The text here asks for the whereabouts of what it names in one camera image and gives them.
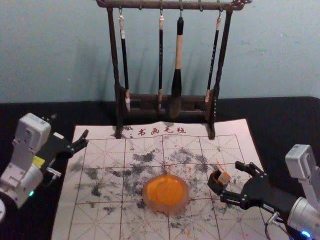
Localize black table cloth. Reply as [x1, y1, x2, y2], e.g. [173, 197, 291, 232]
[0, 96, 320, 240]

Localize white gridded calligraphy felt mat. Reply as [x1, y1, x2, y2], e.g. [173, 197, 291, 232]
[51, 118, 288, 240]

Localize round dish of orange paint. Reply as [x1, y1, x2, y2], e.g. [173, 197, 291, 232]
[141, 173, 190, 216]

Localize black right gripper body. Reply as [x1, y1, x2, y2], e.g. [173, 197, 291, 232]
[240, 172, 298, 216]

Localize small black holder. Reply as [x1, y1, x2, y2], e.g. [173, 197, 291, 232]
[207, 169, 232, 194]

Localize right wrist cable, silver plug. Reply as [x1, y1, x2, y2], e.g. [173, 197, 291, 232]
[264, 210, 289, 240]

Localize large tan-handled black brush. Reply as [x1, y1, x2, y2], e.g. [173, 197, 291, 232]
[167, 16, 186, 119]

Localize dark wooden brush rack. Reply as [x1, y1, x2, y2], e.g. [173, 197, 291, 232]
[95, 0, 253, 141]

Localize thin black brush, brown ferrule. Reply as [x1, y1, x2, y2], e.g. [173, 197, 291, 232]
[204, 16, 223, 104]

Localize wrist cable, silver plug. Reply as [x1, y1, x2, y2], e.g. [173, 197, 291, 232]
[264, 210, 289, 240]
[39, 166, 62, 188]

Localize thin black brush, dark tip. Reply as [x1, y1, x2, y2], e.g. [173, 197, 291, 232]
[157, 14, 166, 112]

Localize left wrist cable, silver plug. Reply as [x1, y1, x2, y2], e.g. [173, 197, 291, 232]
[39, 166, 62, 188]

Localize thin black brush, white tip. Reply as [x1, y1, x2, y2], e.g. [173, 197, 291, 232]
[117, 14, 132, 113]

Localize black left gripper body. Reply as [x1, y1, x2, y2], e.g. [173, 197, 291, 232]
[34, 132, 75, 174]

